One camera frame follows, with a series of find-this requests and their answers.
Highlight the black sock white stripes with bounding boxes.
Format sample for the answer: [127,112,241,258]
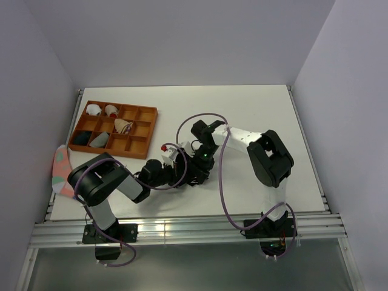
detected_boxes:
[182,170,210,186]

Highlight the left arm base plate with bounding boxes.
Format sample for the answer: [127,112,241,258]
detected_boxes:
[82,222,138,262]

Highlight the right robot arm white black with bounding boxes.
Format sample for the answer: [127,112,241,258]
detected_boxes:
[191,120,296,238]

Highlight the white rolled sock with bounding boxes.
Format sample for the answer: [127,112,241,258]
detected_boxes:
[85,104,102,116]

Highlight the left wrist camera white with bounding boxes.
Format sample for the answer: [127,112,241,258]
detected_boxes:
[161,145,179,167]

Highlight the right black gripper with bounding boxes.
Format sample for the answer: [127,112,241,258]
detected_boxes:
[186,144,219,185]

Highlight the aluminium front rail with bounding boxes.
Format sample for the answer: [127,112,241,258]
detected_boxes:
[16,211,365,290]

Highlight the pink patterned sock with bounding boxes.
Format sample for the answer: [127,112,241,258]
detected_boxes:
[52,145,75,199]

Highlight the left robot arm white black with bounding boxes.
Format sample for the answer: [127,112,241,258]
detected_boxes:
[67,152,189,242]

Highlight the beige red rolled sock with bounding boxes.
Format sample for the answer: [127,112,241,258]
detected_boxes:
[105,104,119,118]

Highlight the grey rolled sock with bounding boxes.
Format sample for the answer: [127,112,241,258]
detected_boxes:
[89,132,110,148]

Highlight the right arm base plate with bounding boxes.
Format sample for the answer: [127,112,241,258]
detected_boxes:
[240,212,298,257]

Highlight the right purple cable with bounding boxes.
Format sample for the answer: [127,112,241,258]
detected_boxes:
[176,113,297,261]

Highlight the dark teal rolled sock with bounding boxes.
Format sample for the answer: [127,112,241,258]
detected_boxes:
[73,131,92,146]

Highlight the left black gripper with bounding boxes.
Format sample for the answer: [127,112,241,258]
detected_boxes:
[149,160,191,189]

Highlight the tan maroon purple striped sock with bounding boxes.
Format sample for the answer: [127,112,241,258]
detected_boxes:
[114,118,133,135]

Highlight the orange compartment tray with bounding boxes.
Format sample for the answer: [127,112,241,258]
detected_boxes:
[68,101,158,159]

